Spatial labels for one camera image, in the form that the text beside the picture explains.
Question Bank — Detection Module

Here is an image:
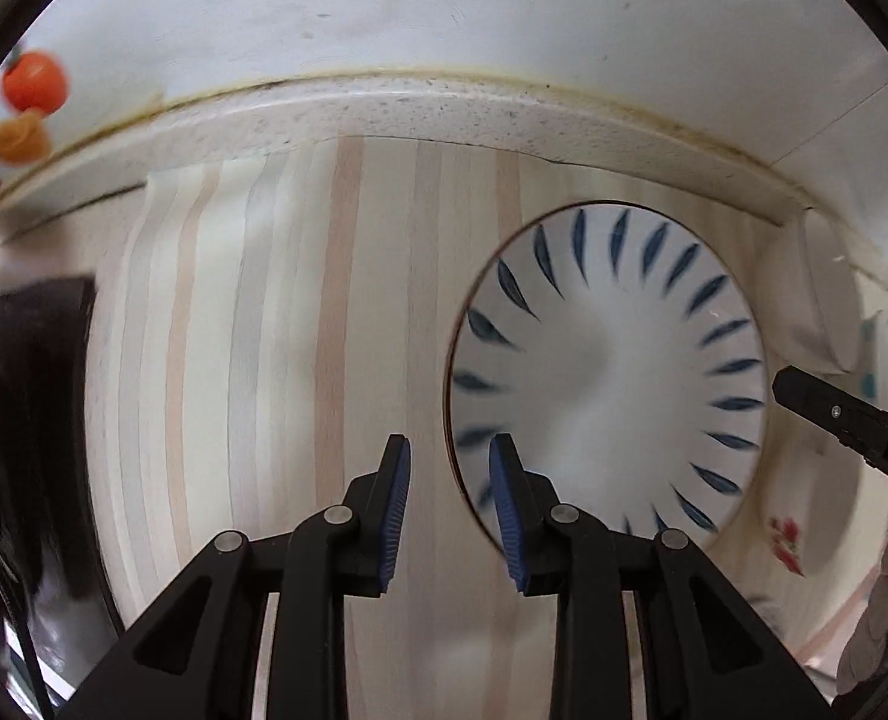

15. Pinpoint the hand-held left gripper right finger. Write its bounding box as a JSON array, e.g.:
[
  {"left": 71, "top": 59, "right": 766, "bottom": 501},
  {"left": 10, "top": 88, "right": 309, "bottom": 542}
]
[{"left": 487, "top": 433, "right": 831, "bottom": 720}]

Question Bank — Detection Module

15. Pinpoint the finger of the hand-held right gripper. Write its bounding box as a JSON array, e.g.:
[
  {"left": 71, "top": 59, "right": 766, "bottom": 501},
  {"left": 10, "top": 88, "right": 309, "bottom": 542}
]
[{"left": 772, "top": 365, "right": 888, "bottom": 479}]

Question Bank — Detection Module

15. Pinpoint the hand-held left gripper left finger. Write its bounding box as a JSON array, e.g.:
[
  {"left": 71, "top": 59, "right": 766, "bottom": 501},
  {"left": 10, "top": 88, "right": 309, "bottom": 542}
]
[{"left": 76, "top": 433, "right": 415, "bottom": 720}]

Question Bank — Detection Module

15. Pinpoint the white bowl with blue rim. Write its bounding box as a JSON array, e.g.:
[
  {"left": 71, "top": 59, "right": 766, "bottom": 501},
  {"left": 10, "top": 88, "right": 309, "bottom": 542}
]
[{"left": 759, "top": 206, "right": 866, "bottom": 377}]

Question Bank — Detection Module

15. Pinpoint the blue leaf pattern plate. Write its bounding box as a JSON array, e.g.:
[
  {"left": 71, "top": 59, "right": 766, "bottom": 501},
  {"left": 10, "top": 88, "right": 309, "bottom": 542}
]
[{"left": 444, "top": 200, "right": 769, "bottom": 554}]

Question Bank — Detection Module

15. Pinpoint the striped table mat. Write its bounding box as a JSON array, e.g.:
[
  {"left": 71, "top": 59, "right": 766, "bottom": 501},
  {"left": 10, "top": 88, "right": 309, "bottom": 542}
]
[{"left": 84, "top": 133, "right": 888, "bottom": 720}]

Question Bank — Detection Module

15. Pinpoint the black glass gas stove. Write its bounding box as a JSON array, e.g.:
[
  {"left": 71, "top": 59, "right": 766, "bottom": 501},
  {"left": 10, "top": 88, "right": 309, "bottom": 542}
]
[{"left": 0, "top": 276, "right": 124, "bottom": 661}]

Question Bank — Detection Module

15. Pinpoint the golden ingot wall sticker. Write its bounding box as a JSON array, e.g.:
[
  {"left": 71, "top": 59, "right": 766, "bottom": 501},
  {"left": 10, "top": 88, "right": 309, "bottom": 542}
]
[{"left": 0, "top": 110, "right": 54, "bottom": 165}]

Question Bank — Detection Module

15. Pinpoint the orange persimmon wall sticker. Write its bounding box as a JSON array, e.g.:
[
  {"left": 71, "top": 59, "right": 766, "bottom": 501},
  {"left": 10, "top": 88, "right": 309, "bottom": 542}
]
[{"left": 1, "top": 50, "right": 71, "bottom": 114}]

